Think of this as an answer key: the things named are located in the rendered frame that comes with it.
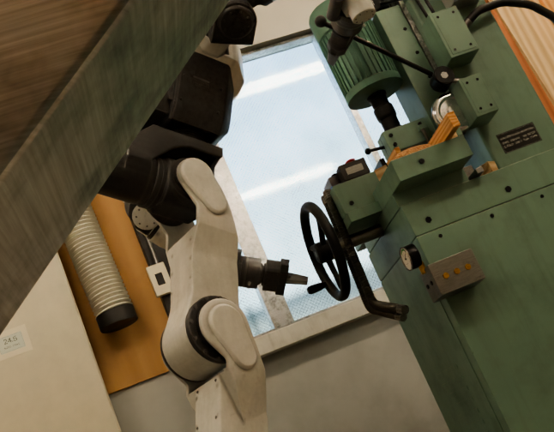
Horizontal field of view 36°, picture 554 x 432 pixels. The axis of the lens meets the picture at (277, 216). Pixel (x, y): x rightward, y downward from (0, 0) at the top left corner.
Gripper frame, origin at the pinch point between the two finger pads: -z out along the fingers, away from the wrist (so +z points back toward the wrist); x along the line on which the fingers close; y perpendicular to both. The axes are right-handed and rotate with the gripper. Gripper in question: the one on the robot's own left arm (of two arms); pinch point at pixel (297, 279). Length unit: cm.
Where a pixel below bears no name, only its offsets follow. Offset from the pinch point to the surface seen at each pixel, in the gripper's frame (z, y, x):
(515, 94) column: -54, 38, 48
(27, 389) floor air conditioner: 84, 13, -85
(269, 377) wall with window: -3, 49, -104
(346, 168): -8.6, 16.1, 29.4
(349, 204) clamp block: -10.3, 7.1, 24.0
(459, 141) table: -33, 6, 50
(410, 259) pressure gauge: -23.2, -22.2, 33.4
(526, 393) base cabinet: -55, -42, 14
